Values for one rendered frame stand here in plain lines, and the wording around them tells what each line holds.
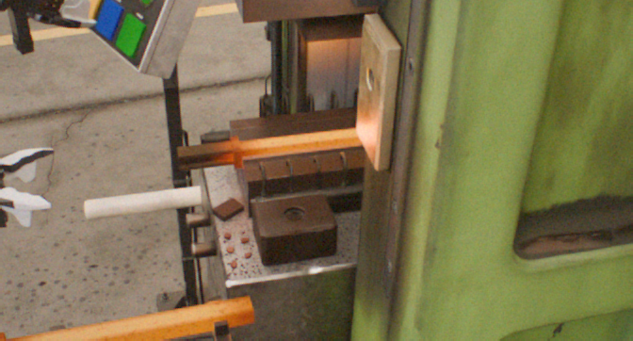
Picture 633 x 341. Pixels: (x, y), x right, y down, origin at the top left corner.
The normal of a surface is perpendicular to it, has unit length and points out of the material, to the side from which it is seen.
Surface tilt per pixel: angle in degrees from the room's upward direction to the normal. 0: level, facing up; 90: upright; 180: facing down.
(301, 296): 90
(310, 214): 0
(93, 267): 0
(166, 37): 90
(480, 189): 89
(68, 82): 0
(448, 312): 90
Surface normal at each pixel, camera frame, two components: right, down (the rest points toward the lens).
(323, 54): 0.23, 0.59
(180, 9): 0.62, 0.48
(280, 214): 0.03, -0.80
